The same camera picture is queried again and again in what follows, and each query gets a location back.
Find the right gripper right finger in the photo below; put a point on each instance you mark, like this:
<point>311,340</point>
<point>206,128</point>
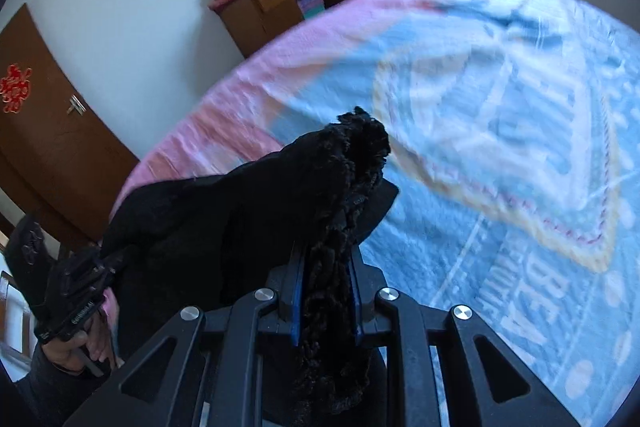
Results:
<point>445,367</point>

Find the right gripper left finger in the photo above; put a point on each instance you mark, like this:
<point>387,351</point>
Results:
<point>204,368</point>

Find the black pants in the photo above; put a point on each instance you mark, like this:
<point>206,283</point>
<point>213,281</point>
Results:
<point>207,242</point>

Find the person's left hand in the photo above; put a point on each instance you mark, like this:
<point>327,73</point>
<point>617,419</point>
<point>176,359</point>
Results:
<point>96,336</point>

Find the brown wooden door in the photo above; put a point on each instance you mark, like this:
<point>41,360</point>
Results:
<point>58,159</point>

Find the red knot door ornament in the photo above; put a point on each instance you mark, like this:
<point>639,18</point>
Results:
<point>15,88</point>

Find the pink and blue bed cover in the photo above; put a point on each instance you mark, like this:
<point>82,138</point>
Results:
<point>514,127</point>

